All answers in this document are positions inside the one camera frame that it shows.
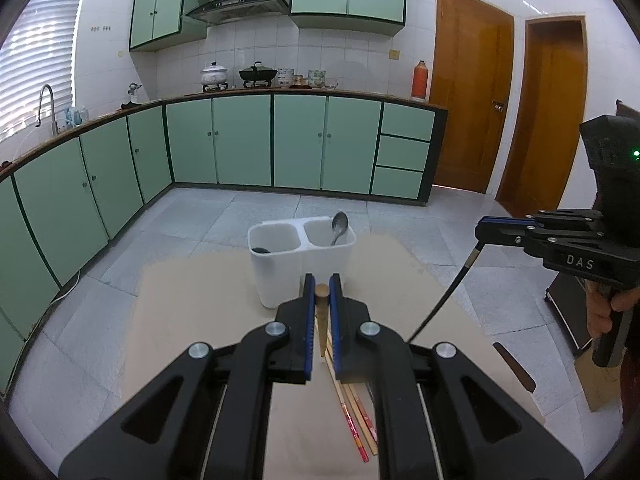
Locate black chopstick thin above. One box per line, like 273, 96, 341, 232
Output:
407, 242, 485, 344

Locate bamboo chopstick red patterned end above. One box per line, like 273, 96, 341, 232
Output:
324, 353, 371, 464

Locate silver metal spoon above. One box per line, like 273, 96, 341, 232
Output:
331, 211, 349, 246

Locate bamboo chopstick orange-red end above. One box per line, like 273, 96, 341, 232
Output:
349, 385, 378, 441

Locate green kitchen base cabinets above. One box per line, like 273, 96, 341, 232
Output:
1, 90, 447, 387

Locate chrome kitchen faucet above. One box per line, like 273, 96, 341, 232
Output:
34, 83, 61, 137

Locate person's right hand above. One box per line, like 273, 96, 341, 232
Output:
586, 281, 640, 339

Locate white double-compartment utensil holder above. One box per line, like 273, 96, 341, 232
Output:
247, 216, 357, 309

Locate wooden door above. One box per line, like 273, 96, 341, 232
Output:
497, 16, 588, 217
430, 0, 514, 193

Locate orange-red thermos bottle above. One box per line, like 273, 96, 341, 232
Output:
411, 60, 428, 100

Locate black wok on stove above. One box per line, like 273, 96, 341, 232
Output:
239, 61, 278, 89

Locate white cooking pot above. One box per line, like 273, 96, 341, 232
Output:
201, 62, 229, 92

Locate black range hood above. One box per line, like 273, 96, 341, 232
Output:
186, 0, 290, 25

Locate window blinds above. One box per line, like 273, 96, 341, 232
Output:
1, 0, 81, 140

